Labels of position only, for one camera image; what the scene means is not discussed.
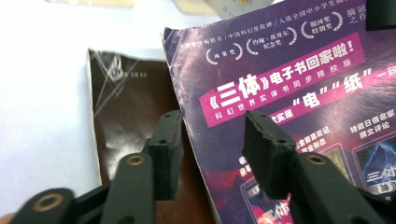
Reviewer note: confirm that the white book with picture grid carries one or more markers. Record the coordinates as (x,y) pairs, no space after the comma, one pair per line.
(239,6)

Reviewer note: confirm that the purple book with pink banner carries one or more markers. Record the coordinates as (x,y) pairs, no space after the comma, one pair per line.
(311,62)

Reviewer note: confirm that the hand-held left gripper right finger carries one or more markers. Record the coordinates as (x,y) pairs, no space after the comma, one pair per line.
(269,155)

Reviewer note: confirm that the black magazine with red print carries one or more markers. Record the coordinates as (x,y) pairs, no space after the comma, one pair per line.
(124,109)

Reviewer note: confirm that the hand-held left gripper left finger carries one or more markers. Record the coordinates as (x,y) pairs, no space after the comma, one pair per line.
(166,155)

